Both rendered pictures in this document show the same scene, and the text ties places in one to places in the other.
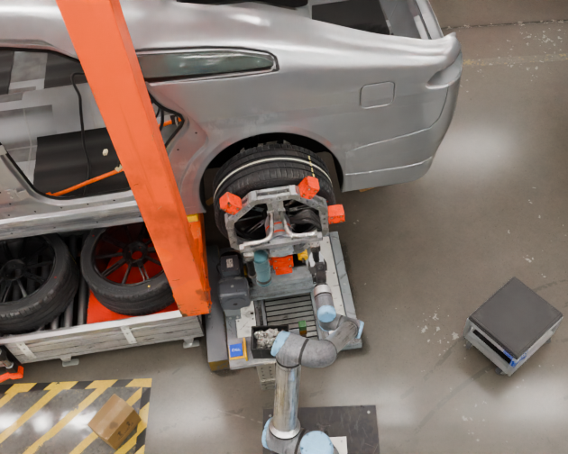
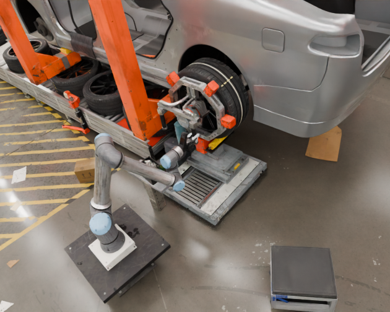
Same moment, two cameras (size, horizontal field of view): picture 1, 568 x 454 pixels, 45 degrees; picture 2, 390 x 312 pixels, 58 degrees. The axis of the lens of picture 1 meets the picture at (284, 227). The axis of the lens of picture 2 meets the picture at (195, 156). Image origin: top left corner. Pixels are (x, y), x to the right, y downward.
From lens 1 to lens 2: 219 cm
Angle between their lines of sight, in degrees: 34
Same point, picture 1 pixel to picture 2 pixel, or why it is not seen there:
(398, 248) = (293, 195)
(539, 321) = (313, 285)
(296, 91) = (223, 16)
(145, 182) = (98, 14)
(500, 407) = not seen: outside the picture
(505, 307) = (299, 259)
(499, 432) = not seen: outside the picture
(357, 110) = (260, 49)
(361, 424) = (152, 247)
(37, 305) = (99, 100)
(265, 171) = (196, 68)
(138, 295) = not seen: hidden behind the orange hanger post
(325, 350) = (109, 153)
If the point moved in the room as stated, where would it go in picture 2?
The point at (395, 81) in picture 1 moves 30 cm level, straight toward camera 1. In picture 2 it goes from (285, 32) to (247, 49)
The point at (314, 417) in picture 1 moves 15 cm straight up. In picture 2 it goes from (138, 225) to (134, 213)
